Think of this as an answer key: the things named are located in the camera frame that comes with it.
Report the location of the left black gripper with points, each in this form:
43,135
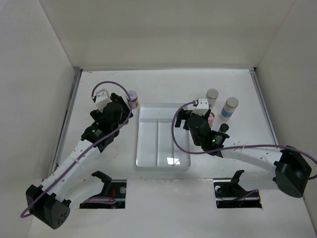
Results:
125,111

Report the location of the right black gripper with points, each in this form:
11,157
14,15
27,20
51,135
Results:
183,114

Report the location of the red label spice jar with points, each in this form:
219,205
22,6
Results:
132,99

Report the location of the pink cap spice bottle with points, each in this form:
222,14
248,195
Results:
211,119

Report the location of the silver cap blue bottle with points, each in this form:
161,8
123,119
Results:
212,95

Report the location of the small black cap spice bottle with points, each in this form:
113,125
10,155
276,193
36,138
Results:
223,128

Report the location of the silver cap blue-band bottle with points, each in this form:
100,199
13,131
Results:
228,109

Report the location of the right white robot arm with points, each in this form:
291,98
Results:
283,167

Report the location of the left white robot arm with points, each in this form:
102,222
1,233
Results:
77,181

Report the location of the clear acrylic organizer tray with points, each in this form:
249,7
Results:
156,150

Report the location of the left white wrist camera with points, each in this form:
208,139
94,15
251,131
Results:
102,98

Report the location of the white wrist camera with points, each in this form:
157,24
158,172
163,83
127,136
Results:
102,98
201,107

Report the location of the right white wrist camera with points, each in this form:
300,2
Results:
201,107

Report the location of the left aluminium frame rail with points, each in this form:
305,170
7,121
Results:
70,104

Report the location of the aluminium frame rail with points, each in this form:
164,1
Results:
70,104
253,75

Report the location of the right aluminium frame rail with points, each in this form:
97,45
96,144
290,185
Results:
253,75

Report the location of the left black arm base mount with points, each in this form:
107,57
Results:
111,195

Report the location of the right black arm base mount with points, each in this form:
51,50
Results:
230,195

